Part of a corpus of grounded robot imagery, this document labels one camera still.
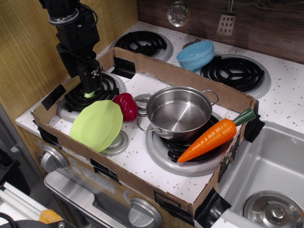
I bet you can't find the stainless steel pot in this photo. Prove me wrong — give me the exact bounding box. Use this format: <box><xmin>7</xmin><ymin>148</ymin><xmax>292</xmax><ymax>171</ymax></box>
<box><xmin>137</xmin><ymin>86</ymin><xmax>219</xmax><ymax>141</ymax></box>

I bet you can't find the front right black burner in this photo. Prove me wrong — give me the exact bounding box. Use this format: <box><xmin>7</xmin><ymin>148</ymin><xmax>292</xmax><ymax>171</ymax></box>
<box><xmin>160</xmin><ymin>113</ymin><xmax>223</xmax><ymax>163</ymax></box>

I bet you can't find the light green plastic plate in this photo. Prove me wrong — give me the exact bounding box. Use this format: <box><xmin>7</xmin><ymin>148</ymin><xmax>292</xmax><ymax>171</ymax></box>
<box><xmin>69</xmin><ymin>100</ymin><xmax>123</xmax><ymax>152</ymax></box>

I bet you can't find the black burner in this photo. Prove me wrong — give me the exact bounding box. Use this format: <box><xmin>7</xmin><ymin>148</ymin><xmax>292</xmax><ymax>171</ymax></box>
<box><xmin>64</xmin><ymin>73</ymin><xmax>120</xmax><ymax>112</ymax></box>
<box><xmin>114</xmin><ymin>31</ymin><xmax>168</xmax><ymax>57</ymax></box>
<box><xmin>200</xmin><ymin>56</ymin><xmax>265</xmax><ymax>92</ymax></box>
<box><xmin>160</xmin><ymin>113</ymin><xmax>223</xmax><ymax>163</ymax></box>

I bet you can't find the red toy pepper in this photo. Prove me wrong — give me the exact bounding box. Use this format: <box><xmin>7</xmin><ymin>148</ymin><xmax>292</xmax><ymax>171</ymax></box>
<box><xmin>112</xmin><ymin>93</ymin><xmax>138</xmax><ymax>122</ymax></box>

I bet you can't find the silver disc under plate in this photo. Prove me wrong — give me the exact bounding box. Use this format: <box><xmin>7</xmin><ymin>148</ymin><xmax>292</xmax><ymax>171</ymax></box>
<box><xmin>101</xmin><ymin>130</ymin><xmax>129</xmax><ymax>156</ymax></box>

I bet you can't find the silver stove knob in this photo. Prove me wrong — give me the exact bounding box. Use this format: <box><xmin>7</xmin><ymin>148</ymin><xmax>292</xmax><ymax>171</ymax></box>
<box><xmin>128</xmin><ymin>197</ymin><xmax>163</xmax><ymax>228</ymax></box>
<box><xmin>40</xmin><ymin>145</ymin><xmax>69</xmax><ymax>173</ymax></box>

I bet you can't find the back left black burner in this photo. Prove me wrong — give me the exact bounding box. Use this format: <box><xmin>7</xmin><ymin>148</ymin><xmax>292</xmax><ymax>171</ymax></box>
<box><xmin>114</xmin><ymin>31</ymin><xmax>168</xmax><ymax>57</ymax></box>

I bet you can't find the front left black burner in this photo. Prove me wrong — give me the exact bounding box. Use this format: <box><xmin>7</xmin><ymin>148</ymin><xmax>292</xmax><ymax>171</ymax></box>
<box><xmin>64</xmin><ymin>73</ymin><xmax>120</xmax><ymax>112</ymax></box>

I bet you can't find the black cable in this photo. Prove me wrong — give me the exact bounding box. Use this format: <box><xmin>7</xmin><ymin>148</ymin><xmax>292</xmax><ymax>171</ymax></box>
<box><xmin>0</xmin><ymin>212</ymin><xmax>17</xmax><ymax>228</ymax></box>

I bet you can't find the stainless steel sink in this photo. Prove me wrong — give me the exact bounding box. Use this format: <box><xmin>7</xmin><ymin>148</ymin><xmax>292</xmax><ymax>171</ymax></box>
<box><xmin>217</xmin><ymin>122</ymin><xmax>304</xmax><ymax>228</ymax></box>

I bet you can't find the cardboard fence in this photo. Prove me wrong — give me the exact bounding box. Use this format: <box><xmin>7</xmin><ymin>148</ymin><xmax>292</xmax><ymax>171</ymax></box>
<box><xmin>32</xmin><ymin>47</ymin><xmax>263</xmax><ymax>228</ymax></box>

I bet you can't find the silver oven door handle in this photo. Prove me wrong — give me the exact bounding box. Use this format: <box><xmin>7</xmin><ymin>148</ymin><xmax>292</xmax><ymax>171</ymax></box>
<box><xmin>44</xmin><ymin>171</ymin><xmax>131</xmax><ymax>228</ymax></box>

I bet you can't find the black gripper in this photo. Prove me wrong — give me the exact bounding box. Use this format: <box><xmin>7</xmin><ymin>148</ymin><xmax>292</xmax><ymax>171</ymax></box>
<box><xmin>56</xmin><ymin>42</ymin><xmax>103</xmax><ymax>94</ymax></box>

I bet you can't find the right silver stove knob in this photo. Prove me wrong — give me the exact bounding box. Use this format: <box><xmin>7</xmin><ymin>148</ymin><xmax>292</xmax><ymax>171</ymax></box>
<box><xmin>128</xmin><ymin>197</ymin><xmax>163</xmax><ymax>228</ymax></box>

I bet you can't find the orange toy carrot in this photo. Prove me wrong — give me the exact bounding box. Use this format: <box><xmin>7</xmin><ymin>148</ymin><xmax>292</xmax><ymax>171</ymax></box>
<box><xmin>177</xmin><ymin>108</ymin><xmax>256</xmax><ymax>163</ymax></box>

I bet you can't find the sink drain strainer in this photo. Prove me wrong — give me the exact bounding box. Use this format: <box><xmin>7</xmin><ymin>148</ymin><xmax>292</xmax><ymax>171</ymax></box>
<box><xmin>243</xmin><ymin>191</ymin><xmax>304</xmax><ymax>228</ymax></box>

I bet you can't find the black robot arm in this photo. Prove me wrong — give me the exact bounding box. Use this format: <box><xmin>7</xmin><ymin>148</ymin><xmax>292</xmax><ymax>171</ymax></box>
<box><xmin>40</xmin><ymin>0</ymin><xmax>102</xmax><ymax>94</ymax></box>

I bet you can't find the back right black burner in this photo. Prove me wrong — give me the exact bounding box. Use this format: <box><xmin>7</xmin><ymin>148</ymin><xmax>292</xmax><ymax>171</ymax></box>
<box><xmin>200</xmin><ymin>56</ymin><xmax>265</xmax><ymax>92</ymax></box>

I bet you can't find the left silver stove knob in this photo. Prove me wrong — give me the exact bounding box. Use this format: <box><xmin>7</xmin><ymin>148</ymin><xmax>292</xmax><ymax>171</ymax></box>
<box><xmin>40</xmin><ymin>145</ymin><xmax>69</xmax><ymax>173</ymax></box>

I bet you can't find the green toy broccoli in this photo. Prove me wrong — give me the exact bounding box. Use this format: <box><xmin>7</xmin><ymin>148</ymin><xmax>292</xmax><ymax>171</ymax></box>
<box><xmin>84</xmin><ymin>88</ymin><xmax>100</xmax><ymax>98</ymax></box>

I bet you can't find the blue plastic bowl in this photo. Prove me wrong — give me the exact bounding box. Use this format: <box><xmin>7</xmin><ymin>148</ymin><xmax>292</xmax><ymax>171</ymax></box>
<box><xmin>177</xmin><ymin>41</ymin><xmax>215</xmax><ymax>72</ymax></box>

